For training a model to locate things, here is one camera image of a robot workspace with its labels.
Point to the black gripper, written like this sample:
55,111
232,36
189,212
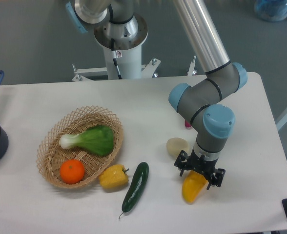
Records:
214,176

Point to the yellow mango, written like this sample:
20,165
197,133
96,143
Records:
192,185

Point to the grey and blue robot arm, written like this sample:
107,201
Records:
198,104

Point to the beige round bun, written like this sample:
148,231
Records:
175,145

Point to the purple sweet potato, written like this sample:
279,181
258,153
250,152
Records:
187,124

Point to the dark green cucumber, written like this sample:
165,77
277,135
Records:
136,188

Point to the yellow bell pepper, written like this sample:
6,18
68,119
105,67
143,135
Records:
114,176

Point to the green bok choy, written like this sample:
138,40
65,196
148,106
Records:
97,140

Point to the orange fruit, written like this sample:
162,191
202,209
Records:
72,171

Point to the woven wicker basket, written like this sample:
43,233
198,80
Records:
51,155

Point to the blue plastic bag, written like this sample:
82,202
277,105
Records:
271,10

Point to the white metal base frame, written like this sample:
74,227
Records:
148,71

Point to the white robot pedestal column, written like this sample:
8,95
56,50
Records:
122,47

